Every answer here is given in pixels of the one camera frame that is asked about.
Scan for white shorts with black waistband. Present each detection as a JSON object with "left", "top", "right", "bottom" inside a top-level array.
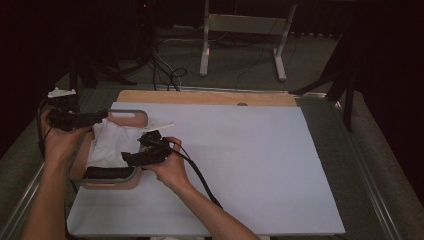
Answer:
[{"left": 82, "top": 118, "right": 148, "bottom": 181}]

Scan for white board mat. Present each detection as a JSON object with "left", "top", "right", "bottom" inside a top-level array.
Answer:
[{"left": 65, "top": 101, "right": 346, "bottom": 238}]

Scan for white metal stand frame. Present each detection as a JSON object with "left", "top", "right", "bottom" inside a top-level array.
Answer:
[{"left": 199, "top": 0, "right": 298, "bottom": 82}]

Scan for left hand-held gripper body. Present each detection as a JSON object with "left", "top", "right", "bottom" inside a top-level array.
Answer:
[{"left": 46, "top": 86, "right": 98, "bottom": 132}]

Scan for bundle of black floor cables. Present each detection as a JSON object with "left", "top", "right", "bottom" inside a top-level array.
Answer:
[{"left": 150, "top": 31, "right": 188, "bottom": 92}]

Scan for pink basin with grey rim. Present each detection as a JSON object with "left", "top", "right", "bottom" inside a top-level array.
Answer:
[{"left": 67, "top": 109, "right": 150, "bottom": 191}]

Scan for person's right hand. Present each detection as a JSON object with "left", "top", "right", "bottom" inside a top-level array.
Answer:
[{"left": 142, "top": 136, "right": 192, "bottom": 193}]

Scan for left hand-held gripper black cable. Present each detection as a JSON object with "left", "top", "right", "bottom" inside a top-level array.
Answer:
[{"left": 35, "top": 98, "right": 54, "bottom": 161}]

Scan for person's left hand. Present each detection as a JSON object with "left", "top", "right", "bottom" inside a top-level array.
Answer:
[{"left": 40, "top": 109, "right": 93, "bottom": 167}]

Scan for dark equipment rack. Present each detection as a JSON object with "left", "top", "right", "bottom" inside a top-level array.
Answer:
[{"left": 131, "top": 0, "right": 158, "bottom": 63}]

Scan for black stand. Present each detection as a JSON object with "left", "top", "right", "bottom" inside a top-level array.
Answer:
[
  {"left": 288, "top": 31, "right": 361, "bottom": 133},
  {"left": 67, "top": 54, "right": 138, "bottom": 120}
]

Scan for hand-held gripper black cable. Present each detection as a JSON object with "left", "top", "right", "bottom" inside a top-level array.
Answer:
[
  {"left": 151, "top": 138, "right": 224, "bottom": 210},
  {"left": 35, "top": 98, "right": 54, "bottom": 161}
]

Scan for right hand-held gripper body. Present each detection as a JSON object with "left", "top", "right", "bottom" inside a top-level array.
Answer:
[{"left": 137, "top": 120, "right": 175, "bottom": 166}]

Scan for right hand-held gripper black cable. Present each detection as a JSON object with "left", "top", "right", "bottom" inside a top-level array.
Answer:
[{"left": 151, "top": 138, "right": 224, "bottom": 210}]

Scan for metal floor rail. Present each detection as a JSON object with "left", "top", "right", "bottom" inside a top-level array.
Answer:
[
  {"left": 324, "top": 94, "right": 406, "bottom": 240},
  {"left": 0, "top": 88, "right": 94, "bottom": 240}
]

